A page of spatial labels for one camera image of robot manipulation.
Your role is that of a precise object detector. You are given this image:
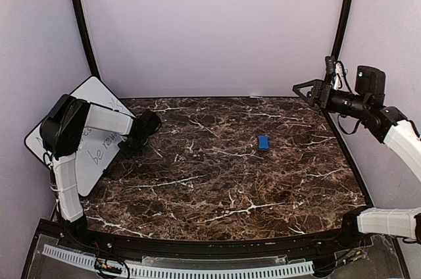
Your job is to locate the black curved front rail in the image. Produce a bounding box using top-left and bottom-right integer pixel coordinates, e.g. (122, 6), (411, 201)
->
(39, 219), (389, 262)

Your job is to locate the blue whiteboard eraser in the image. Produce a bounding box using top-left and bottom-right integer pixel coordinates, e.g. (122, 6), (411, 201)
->
(257, 135), (270, 151)

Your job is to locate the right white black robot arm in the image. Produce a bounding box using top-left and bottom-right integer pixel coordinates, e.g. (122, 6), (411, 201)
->
(292, 63), (420, 249)

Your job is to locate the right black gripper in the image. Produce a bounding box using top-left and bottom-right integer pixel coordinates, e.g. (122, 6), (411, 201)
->
(293, 79), (370, 119)

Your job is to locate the white slotted cable duct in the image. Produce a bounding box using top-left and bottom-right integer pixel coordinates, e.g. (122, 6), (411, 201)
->
(41, 244), (314, 279)

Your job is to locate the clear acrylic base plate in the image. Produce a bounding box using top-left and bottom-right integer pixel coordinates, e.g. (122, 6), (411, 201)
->
(22, 235), (409, 278)

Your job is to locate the black frame post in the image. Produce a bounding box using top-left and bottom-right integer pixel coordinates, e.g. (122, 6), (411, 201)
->
(72, 0), (101, 79)
(331, 0), (353, 59)

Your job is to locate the white whiteboard black frame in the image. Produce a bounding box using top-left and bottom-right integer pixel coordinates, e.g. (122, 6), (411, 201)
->
(24, 76), (134, 197)

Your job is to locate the right black frame post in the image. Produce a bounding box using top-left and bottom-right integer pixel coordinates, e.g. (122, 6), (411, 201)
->
(331, 0), (353, 59)

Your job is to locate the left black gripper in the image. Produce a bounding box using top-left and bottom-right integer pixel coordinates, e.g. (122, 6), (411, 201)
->
(118, 134), (149, 159)

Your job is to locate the left black frame post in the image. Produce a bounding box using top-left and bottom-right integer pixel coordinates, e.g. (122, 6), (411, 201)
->
(72, 0), (101, 79)

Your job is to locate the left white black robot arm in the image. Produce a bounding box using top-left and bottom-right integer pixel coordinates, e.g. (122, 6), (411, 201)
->
(39, 94), (162, 250)

